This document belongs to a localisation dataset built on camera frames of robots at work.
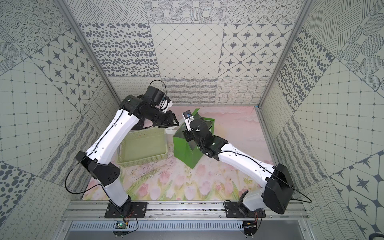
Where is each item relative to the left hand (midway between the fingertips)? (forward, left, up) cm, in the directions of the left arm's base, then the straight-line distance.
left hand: (176, 121), depth 72 cm
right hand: (+2, -6, -5) cm, 8 cm away
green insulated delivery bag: (-7, -6, -19) cm, 21 cm away
